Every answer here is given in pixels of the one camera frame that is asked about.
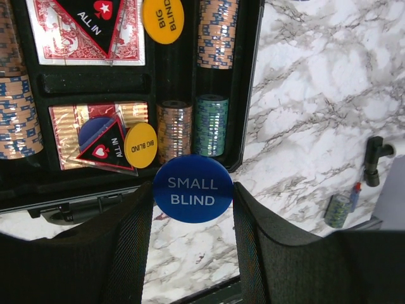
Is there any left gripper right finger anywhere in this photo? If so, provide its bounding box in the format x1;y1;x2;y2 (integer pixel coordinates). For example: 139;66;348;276
233;182;404;303

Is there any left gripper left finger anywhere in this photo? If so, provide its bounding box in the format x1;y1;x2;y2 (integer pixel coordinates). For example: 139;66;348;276
1;182;153;303

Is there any black red triangle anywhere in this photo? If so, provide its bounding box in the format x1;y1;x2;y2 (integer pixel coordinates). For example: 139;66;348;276
66;112;138;176

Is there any blue round button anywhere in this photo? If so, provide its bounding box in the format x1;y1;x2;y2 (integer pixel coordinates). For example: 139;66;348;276
78;117;115;152
153;155;234;224

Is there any yellow round button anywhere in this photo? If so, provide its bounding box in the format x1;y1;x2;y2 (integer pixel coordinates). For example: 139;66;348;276
124;123;158;169

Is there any brown red chip stack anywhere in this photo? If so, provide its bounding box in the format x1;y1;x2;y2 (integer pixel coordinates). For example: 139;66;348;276
157;100;193;164

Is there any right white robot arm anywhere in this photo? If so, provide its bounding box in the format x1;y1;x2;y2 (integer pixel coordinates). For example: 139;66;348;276
363;136;404;231

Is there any black poker set case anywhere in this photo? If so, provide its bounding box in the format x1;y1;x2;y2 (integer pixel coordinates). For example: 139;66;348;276
1;1;265;218

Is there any grey green chip stack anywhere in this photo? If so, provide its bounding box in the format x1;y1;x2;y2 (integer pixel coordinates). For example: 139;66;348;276
324;194;352;229

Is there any blue pen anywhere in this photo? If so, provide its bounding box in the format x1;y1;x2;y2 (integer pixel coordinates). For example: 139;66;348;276
349;182;361;213

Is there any blue round button in case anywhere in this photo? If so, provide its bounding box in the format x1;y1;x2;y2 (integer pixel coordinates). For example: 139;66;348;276
78;117;115;152

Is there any orange playing card deck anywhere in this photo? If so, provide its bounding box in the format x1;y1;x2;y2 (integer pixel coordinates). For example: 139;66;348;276
49;101;149;170

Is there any red playing card deck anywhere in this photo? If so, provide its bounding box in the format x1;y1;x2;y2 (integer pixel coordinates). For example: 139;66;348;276
25;0;147;67

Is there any black red triangle button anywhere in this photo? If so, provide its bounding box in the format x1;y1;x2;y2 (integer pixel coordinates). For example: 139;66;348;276
58;0;140;67

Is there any yellow big blind button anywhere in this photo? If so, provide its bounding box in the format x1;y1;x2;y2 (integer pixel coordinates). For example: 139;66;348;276
142;0;184;45

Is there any orange blue chip stack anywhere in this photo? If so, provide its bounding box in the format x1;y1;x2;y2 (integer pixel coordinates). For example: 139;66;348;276
197;0;239;70

